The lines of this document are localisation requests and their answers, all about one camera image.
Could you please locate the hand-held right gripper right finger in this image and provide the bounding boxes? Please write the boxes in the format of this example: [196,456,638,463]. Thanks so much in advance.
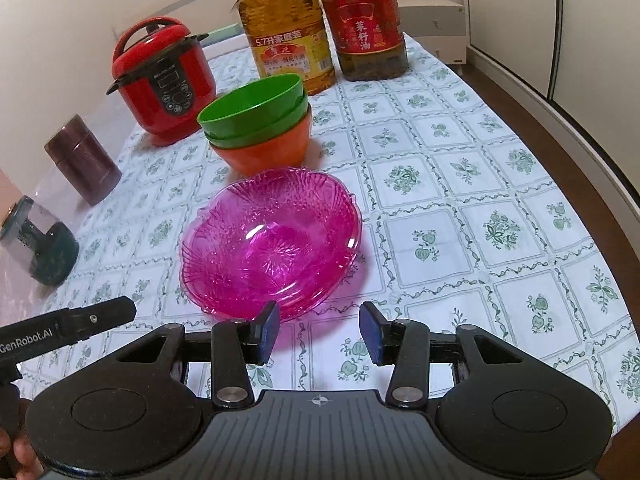
[359,301,531,408]

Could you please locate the large pink transparent plate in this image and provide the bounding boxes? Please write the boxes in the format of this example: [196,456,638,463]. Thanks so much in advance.
[180,169,364,323]

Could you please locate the brown cylindrical canister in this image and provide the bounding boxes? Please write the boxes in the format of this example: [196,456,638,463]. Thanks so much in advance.
[44,114,123,207]

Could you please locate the orange plastic bowl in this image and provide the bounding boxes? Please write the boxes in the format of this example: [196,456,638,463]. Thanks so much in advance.
[209,110,313,177]

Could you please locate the small pink transparent plate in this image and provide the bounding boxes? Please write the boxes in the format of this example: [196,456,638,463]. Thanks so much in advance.
[200,194,347,302]

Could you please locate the green floral checked tablecloth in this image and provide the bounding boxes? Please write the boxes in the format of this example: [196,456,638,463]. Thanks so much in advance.
[0,32,640,411]

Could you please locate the red electric pressure cooker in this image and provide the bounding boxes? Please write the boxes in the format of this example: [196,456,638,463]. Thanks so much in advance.
[106,16,217,147]

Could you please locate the white sliding door wardrobe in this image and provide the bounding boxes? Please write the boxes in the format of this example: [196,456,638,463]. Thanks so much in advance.
[460,0,640,221]

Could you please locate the glass jar with dark lid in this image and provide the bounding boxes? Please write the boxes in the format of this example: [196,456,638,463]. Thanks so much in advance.
[0,195,81,287]

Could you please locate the red label cooking oil bottle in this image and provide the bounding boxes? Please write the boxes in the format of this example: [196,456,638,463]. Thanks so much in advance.
[316,0,409,82]

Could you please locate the person's left hand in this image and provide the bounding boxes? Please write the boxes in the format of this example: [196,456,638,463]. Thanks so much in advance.
[0,427,45,480]

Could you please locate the white nightstand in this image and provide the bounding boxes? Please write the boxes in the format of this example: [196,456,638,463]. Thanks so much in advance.
[400,0,468,66]

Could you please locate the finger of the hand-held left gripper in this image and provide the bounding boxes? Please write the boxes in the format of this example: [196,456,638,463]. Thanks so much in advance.
[67,296,137,343]

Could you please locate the yellow cap cooking oil bottle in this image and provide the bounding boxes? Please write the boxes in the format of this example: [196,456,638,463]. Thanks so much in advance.
[235,0,336,97]

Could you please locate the green plastic bowl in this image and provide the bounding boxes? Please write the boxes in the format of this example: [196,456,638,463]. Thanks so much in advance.
[204,102,311,150]
[196,73,307,137]

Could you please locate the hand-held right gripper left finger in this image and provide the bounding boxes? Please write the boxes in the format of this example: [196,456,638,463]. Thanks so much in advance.
[107,301,282,408]

